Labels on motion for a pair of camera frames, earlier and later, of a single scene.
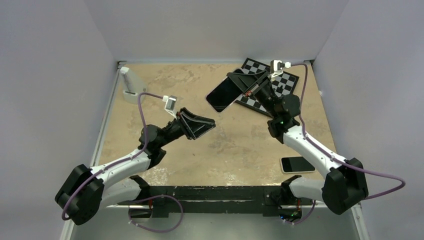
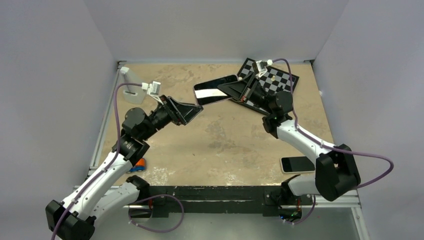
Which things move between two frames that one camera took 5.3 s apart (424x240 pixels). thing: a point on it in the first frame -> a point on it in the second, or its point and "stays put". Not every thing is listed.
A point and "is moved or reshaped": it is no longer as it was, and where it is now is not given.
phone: (224, 94) is moved or reshaped
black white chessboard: (283, 85) stays put
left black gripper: (185, 128) -> (186, 111)
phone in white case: (295, 164) stays put
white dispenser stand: (133, 86) stays put
